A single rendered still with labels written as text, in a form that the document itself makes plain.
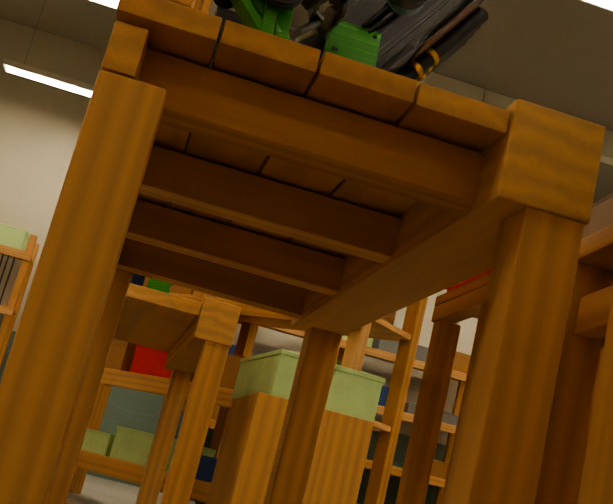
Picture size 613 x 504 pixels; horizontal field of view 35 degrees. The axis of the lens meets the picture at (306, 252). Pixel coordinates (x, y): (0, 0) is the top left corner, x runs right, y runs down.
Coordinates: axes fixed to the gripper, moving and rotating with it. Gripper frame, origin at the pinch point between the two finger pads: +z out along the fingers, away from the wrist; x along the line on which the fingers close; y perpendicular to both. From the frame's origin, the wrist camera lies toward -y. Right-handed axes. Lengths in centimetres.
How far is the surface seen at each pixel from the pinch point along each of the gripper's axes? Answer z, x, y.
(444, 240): -18, -56, -26
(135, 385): 346, 42, 47
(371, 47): 2.4, -8.8, 9.8
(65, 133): 768, 437, 306
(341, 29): 2.3, -2.1, 6.9
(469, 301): 16, -63, -4
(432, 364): 36, -67, -7
